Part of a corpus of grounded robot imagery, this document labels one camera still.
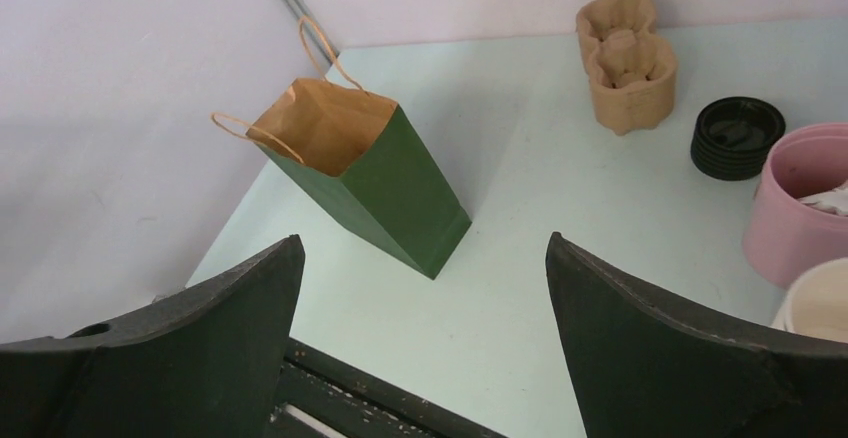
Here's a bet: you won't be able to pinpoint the stack of paper cups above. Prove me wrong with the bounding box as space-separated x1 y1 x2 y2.
771 258 847 343

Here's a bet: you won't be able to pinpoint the stacked brown cup carriers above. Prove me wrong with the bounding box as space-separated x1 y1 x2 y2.
575 0 678 136

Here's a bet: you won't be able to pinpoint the green paper bag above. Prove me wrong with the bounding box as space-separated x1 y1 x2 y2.
235 58 471 279

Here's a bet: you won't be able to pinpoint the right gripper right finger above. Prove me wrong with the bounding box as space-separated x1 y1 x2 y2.
545 233 847 437

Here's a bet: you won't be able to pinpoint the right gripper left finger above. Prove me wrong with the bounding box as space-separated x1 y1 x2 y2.
1 235 306 437

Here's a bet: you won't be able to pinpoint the pink straw holder cup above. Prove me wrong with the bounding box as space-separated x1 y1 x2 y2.
742 123 847 288

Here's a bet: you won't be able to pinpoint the stack of black lids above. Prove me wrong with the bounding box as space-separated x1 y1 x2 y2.
690 96 786 181

